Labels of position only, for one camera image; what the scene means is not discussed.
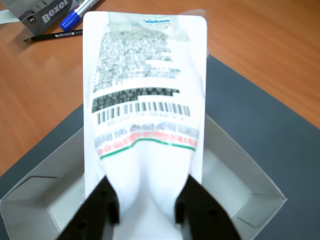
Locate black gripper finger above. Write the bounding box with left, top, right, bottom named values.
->
left=55, top=174, right=121, bottom=240
left=173, top=173, right=242, bottom=240

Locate white packaged sandwich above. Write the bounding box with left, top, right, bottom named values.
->
left=82, top=9, right=209, bottom=240

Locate gray paper box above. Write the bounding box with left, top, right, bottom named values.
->
left=0, top=113, right=288, bottom=240

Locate gray Bexel battery box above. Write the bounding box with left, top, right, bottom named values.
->
left=0, top=0, right=85, bottom=36

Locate black pen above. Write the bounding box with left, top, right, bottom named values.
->
left=22, top=29, right=84, bottom=43

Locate blue marker pen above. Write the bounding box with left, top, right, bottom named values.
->
left=59, top=0, right=102, bottom=33

